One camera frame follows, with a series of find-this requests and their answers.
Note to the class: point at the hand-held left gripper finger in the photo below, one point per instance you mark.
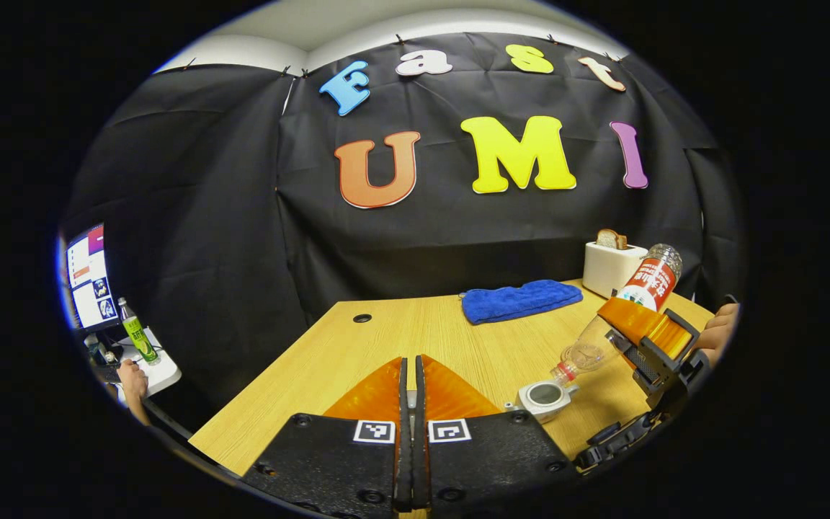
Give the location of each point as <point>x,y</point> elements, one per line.
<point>403,404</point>
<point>421,404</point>

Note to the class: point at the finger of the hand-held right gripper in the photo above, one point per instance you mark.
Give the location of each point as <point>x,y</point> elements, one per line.
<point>645,321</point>
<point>647,366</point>

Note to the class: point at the clear plastic water bottle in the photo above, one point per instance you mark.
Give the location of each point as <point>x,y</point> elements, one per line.
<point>649,281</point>

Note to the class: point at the white square teacup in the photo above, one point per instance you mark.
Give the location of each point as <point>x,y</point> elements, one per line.
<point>541,412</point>

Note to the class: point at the green drink bottle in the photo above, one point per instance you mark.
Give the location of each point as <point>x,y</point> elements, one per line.
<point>137,331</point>

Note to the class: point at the white toaster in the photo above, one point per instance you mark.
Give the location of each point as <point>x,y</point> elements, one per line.
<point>609,270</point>

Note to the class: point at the bread slice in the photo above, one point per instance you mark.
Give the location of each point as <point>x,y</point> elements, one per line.
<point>611,239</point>

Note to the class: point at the blue towel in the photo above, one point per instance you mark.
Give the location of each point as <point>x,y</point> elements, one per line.
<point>519,301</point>

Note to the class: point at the black backdrop cloth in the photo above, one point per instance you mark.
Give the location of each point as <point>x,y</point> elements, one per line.
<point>458,238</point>

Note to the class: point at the white side table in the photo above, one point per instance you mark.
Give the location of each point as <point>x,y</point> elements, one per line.
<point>163,371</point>

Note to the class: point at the computer monitor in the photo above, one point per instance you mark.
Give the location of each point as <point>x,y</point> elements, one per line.
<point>91,277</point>

